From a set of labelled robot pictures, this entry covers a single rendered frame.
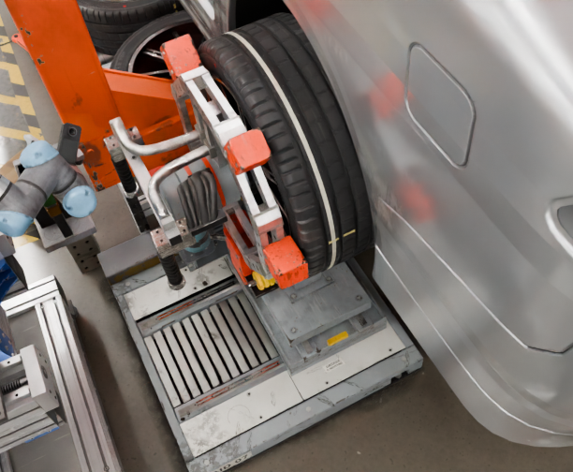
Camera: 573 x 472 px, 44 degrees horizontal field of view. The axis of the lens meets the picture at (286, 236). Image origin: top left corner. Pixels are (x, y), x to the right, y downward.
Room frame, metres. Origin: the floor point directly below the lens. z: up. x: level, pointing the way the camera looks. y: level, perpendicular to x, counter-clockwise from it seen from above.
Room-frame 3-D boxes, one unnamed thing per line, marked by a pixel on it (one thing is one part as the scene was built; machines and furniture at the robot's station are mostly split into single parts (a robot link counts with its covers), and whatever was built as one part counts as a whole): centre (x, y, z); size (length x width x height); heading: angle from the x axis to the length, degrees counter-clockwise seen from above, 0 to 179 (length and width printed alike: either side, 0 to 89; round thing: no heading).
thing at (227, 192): (1.18, 0.19, 0.85); 0.21 x 0.14 x 0.14; 110
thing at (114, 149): (1.29, 0.38, 0.93); 0.09 x 0.05 x 0.05; 110
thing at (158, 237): (0.97, 0.26, 0.93); 0.09 x 0.05 x 0.05; 110
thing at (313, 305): (1.26, -0.03, 0.32); 0.40 x 0.30 x 0.28; 20
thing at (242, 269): (1.22, 0.09, 0.48); 0.16 x 0.12 x 0.17; 110
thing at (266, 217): (1.20, 0.13, 0.85); 0.54 x 0.07 x 0.54; 20
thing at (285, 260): (0.91, 0.01, 0.85); 0.09 x 0.08 x 0.07; 20
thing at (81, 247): (1.61, 0.77, 0.21); 0.10 x 0.10 x 0.42; 20
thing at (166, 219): (1.07, 0.21, 1.03); 0.19 x 0.18 x 0.11; 110
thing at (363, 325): (1.26, -0.03, 0.13); 0.50 x 0.36 x 0.10; 20
